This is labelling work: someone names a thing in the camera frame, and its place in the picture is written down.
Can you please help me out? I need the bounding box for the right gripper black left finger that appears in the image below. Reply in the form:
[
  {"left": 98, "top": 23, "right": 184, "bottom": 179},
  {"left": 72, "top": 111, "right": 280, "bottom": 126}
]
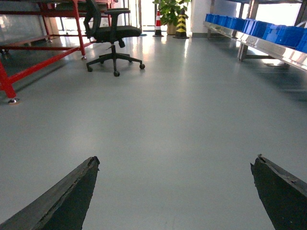
[{"left": 0, "top": 156, "right": 100, "bottom": 230}]

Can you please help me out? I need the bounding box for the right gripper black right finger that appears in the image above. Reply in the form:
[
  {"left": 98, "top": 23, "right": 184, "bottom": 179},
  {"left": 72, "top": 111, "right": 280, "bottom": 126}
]
[{"left": 250, "top": 156, "right": 307, "bottom": 230}]

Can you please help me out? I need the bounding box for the black office chair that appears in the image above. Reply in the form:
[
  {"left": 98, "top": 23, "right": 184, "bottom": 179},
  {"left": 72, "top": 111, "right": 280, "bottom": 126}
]
[{"left": 83, "top": 0, "right": 145, "bottom": 77}]

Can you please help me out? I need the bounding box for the yellow black traffic cone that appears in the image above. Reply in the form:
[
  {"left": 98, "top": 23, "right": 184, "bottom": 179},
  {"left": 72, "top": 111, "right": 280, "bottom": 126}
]
[{"left": 173, "top": 8, "right": 189, "bottom": 39}]

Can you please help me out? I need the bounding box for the red white traffic cone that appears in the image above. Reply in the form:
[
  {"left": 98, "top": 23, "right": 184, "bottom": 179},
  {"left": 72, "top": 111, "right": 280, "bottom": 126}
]
[{"left": 153, "top": 10, "right": 164, "bottom": 37}]

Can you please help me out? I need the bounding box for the green potted plant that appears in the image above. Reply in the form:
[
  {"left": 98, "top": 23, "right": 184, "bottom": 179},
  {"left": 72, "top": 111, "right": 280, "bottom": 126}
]
[{"left": 152, "top": 0, "right": 191, "bottom": 35}]

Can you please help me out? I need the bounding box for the red metal table frame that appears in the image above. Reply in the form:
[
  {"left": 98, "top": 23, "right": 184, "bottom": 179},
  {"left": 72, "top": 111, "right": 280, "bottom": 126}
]
[{"left": 0, "top": 0, "right": 118, "bottom": 105}]

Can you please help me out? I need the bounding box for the stainless steel rack frame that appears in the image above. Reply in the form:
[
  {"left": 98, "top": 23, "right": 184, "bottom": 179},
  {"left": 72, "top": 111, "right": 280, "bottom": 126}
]
[{"left": 203, "top": 21, "right": 307, "bottom": 72}]

